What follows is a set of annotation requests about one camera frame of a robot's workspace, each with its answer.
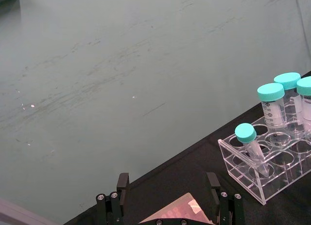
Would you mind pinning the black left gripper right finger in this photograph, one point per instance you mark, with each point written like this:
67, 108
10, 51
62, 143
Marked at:
230, 208

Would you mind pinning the brown pipette tip box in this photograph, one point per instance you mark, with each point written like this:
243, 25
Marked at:
175, 208

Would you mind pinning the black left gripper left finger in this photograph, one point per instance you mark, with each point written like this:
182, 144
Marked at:
109, 205

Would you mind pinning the large tube with teal cap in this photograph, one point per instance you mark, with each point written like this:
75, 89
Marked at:
286, 80
271, 93
305, 89

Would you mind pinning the clear acrylic tube rack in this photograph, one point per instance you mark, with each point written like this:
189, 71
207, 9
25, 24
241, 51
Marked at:
243, 183

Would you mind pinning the slim tube with teal cap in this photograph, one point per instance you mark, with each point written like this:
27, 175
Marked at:
245, 133

